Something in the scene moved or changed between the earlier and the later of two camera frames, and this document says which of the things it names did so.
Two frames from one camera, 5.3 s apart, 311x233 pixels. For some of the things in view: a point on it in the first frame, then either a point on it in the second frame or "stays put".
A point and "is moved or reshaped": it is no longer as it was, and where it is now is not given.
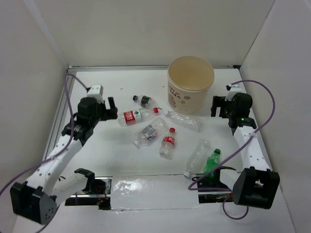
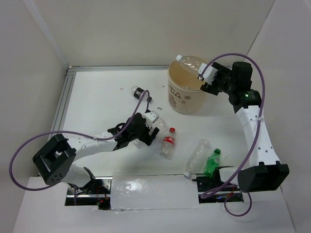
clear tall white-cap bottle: x=196 y=163 stays put
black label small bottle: x=145 y=101 is moved or reshaped
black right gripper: x=218 y=101 → x=226 y=71
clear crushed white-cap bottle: x=186 y=121 → x=191 y=63
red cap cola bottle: x=167 y=145 stays put
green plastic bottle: x=212 y=161 stays put
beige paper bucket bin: x=189 y=78 stays put
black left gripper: x=111 y=114 → x=146 y=138
